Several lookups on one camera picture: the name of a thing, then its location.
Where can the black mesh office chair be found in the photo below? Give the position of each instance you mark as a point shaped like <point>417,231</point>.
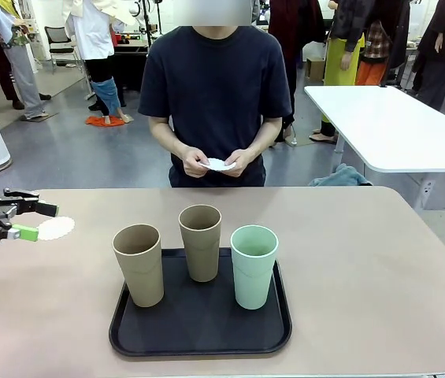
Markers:
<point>60,39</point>

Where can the orange cloth on floor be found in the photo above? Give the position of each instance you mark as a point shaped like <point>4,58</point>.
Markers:
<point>102,122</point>

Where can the person's left hand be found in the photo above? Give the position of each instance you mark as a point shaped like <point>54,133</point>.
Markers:
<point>242,161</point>

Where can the mannequin with white shirt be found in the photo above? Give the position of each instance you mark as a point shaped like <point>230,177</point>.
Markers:
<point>94,35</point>

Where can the mannequin in black coat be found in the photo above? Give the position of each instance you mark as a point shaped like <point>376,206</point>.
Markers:
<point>438,59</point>

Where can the person's right forearm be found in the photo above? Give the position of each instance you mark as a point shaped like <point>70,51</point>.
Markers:
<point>165,134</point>

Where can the mannequin with yellow skirt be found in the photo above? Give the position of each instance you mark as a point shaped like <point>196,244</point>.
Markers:
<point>340,63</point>

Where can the light tan tall cup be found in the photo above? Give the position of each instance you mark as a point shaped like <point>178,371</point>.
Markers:
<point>139,271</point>

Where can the dark background desk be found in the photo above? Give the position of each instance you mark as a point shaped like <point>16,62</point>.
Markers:
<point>131,65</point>

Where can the white scalloped paper coaster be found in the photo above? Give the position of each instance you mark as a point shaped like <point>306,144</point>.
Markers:
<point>218,164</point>
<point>58,228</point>

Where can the dark tan tall cup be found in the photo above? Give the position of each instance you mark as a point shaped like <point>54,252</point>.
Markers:
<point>200,252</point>

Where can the black plastic serving tray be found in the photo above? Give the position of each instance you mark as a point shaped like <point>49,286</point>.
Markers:
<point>206,323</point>

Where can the mannequin with yellow vest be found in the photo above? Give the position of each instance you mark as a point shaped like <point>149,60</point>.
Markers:
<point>23,71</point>

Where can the teal crumpled cloth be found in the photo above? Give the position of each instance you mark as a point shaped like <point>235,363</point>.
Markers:
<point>342,177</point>

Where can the person's left forearm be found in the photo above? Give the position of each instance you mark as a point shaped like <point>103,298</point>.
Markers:
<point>265,134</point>

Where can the person in navy t-shirt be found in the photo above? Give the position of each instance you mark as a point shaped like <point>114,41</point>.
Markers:
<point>214,78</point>

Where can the white background table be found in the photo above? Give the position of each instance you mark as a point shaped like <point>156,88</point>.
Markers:
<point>387,126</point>

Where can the person's right hand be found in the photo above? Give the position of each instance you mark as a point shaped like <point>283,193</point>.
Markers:
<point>192,161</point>

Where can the mannequin in dark red garment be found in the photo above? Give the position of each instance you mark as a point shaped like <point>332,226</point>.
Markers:
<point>295,27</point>

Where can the mint green tall cup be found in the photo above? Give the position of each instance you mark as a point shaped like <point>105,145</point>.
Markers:
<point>251,279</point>

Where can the mannequin with orange trousers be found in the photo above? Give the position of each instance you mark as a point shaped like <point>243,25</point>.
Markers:
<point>371,71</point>

